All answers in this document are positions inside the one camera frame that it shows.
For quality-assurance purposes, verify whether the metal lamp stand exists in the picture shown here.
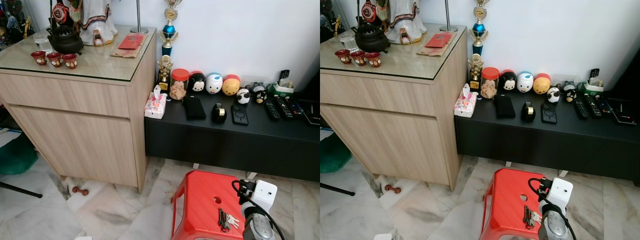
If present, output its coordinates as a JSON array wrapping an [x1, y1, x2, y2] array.
[[130, 0, 149, 34], [440, 0, 458, 32]]

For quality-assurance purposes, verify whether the green bag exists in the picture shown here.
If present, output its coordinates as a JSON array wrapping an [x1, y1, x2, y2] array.
[[0, 132, 39, 176], [320, 131, 352, 174]]

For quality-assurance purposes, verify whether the flat black device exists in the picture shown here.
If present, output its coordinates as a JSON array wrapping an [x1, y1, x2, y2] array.
[[300, 100, 321, 126], [611, 99, 638, 126]]

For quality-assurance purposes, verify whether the pink tissue pack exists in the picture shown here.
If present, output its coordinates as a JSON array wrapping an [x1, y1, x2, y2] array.
[[454, 83, 478, 118], [144, 85, 168, 120]]

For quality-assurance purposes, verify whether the bunch of metal keys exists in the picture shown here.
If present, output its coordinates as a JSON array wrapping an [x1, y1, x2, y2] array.
[[217, 208, 240, 233], [522, 206, 542, 230]]

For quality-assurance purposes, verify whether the red envelope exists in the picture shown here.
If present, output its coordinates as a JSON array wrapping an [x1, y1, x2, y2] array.
[[117, 34, 145, 50], [425, 32, 453, 49]]

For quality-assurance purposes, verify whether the white round plush toy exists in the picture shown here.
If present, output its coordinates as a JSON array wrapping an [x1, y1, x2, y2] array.
[[516, 71, 535, 93], [205, 72, 224, 95]]

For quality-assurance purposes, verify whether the green white small box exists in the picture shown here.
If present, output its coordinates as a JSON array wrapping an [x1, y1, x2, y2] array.
[[577, 81, 605, 96], [267, 82, 295, 97]]

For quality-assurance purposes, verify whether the black tape dispenser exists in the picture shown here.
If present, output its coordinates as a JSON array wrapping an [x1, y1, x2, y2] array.
[[211, 103, 228, 124], [521, 101, 537, 123]]

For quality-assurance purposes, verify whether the yellow bear plush toy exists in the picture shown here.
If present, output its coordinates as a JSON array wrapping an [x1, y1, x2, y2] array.
[[222, 74, 241, 96], [532, 73, 552, 95]]

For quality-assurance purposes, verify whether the black smartphone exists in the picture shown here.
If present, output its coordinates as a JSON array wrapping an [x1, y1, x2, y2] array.
[[231, 104, 249, 126], [540, 102, 558, 125]]

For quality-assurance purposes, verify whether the low black console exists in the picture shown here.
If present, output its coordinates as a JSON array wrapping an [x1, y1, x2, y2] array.
[[145, 94, 321, 182], [454, 92, 640, 181]]

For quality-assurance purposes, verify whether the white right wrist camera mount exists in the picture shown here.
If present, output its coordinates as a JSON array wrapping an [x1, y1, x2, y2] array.
[[542, 177, 574, 211], [248, 180, 278, 213]]

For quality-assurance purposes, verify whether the black floor pole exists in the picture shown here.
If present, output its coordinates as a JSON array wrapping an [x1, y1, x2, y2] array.
[[320, 182, 357, 197], [0, 181, 44, 199]]

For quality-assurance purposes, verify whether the black remote with coloured buttons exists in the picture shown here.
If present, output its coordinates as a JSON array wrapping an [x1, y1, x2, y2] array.
[[596, 96, 614, 116], [286, 97, 305, 117]]

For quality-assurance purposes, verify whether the small gold trophy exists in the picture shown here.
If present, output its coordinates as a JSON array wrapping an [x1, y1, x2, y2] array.
[[468, 53, 484, 91], [157, 55, 174, 92]]

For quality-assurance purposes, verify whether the black wallet case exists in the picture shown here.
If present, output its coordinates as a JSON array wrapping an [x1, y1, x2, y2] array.
[[183, 95, 207, 121], [493, 93, 517, 119]]

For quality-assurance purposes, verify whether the dark figurine cluster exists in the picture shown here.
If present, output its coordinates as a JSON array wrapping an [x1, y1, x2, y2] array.
[[320, 0, 346, 43], [0, 0, 33, 51]]

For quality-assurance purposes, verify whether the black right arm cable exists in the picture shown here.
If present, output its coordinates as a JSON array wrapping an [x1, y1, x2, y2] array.
[[231, 179, 286, 240], [528, 177, 578, 240]]

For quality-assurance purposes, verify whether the tall blue gold trophy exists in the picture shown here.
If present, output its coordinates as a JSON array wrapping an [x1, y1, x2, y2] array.
[[470, 0, 491, 56], [159, 0, 183, 57]]

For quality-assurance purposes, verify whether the red plastic stool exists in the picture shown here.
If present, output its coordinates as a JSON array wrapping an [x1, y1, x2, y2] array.
[[171, 170, 261, 240], [480, 168, 551, 240]]

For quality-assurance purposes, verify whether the brown paper sheet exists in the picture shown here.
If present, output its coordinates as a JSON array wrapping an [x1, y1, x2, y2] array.
[[417, 33, 457, 57], [110, 35, 149, 59]]

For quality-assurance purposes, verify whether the long black remote control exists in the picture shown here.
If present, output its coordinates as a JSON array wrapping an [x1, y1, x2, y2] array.
[[583, 93, 604, 118], [272, 95, 295, 119]]

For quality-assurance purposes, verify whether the clear jar with red lid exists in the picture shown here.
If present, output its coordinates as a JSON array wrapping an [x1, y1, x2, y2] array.
[[480, 67, 501, 99], [169, 68, 191, 101]]

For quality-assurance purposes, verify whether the black incense pot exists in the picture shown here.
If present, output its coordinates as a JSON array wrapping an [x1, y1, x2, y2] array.
[[351, 22, 391, 53], [46, 24, 85, 55]]

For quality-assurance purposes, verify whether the clear glass cup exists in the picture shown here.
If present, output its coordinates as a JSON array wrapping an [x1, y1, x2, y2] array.
[[32, 34, 52, 52], [338, 32, 358, 51]]

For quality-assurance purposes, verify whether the red round ornament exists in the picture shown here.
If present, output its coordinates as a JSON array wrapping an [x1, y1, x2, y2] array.
[[357, 0, 378, 24], [50, 0, 71, 26]]

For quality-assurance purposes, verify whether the light wooden cabinet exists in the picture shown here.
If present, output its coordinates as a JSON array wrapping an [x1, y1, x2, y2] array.
[[320, 22, 468, 192], [0, 24, 158, 193]]

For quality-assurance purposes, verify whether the white robed statue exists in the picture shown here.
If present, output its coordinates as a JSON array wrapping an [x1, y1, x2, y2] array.
[[70, 0, 119, 47], [377, 0, 427, 45]]

